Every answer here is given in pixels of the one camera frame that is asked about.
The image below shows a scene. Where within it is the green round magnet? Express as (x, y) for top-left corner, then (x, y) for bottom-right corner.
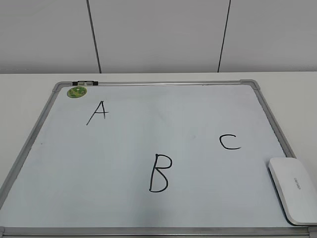
(67, 86), (87, 99)

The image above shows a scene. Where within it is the white magnetic whiteboard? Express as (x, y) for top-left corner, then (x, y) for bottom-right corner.
(0, 80), (317, 238)

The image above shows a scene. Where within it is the white whiteboard eraser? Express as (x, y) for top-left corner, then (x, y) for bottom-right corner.
(268, 157), (317, 226)

